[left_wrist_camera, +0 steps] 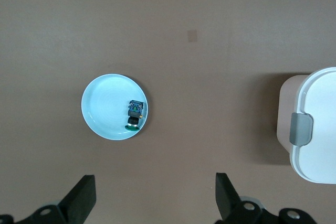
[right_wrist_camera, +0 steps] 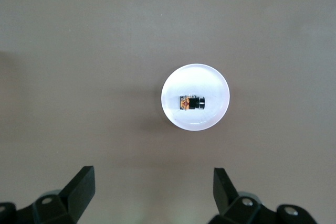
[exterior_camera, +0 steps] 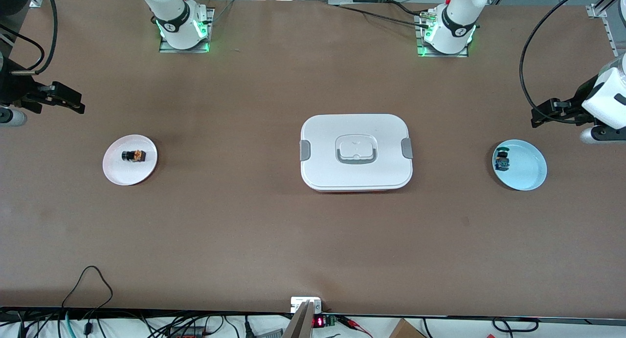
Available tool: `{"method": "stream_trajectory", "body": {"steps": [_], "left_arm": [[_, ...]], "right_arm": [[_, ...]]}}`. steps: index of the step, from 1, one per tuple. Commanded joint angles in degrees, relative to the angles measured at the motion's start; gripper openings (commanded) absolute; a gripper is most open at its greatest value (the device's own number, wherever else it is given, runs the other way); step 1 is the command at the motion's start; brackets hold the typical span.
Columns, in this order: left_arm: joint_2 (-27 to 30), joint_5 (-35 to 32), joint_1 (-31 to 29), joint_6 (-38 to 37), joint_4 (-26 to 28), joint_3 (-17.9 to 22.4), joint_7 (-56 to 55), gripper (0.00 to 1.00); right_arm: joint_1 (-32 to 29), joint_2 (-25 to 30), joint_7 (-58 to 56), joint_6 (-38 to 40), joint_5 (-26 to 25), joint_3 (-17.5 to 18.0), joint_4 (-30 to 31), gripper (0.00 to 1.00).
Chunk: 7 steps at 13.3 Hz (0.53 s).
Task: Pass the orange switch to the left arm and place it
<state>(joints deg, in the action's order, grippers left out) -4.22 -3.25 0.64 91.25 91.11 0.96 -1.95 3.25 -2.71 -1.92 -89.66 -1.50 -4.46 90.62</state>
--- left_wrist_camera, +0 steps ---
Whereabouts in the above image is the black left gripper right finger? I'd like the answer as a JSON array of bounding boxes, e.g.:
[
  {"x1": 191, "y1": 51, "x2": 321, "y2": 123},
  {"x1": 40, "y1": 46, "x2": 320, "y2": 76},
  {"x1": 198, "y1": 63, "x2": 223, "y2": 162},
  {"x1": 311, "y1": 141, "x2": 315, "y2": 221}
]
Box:
[{"x1": 215, "y1": 173, "x2": 316, "y2": 224}]

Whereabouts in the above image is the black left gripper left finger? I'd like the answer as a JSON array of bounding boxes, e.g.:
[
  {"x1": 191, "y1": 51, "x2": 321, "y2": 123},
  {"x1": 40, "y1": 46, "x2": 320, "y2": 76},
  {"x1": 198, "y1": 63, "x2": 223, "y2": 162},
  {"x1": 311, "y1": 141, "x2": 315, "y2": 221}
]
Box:
[{"x1": 0, "y1": 174, "x2": 97, "y2": 224}]

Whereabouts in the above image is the light blue round plate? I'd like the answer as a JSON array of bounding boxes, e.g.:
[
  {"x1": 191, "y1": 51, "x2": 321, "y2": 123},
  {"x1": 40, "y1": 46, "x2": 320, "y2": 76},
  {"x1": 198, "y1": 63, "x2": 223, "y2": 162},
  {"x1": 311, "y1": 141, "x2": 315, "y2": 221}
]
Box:
[{"x1": 80, "y1": 73, "x2": 150, "y2": 141}]

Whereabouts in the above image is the white lidded lunch box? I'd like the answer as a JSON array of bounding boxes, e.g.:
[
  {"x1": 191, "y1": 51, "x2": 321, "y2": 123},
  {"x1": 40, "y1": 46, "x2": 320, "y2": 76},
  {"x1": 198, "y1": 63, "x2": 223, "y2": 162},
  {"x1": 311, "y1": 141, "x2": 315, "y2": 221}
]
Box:
[{"x1": 277, "y1": 67, "x2": 336, "y2": 185}]

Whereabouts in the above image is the green push button switch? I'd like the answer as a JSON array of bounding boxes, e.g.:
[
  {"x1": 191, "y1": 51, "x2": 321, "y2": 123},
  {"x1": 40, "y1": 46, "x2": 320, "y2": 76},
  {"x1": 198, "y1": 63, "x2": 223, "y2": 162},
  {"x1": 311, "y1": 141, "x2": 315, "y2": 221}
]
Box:
[{"x1": 123, "y1": 100, "x2": 144, "y2": 132}]

